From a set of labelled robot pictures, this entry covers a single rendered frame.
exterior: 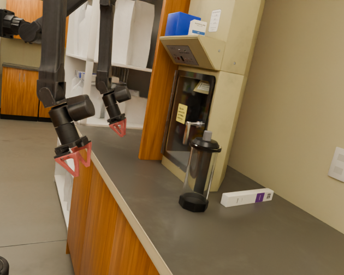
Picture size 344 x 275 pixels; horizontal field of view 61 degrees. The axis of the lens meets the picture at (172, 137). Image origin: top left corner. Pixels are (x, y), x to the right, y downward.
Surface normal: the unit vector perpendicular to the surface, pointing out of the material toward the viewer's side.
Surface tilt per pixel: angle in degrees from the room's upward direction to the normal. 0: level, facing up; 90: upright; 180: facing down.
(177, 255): 0
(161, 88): 90
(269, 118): 90
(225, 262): 0
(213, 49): 90
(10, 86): 90
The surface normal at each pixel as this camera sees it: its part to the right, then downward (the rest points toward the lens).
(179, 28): 0.44, 0.28
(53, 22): -0.01, 0.22
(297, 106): -0.88, -0.05
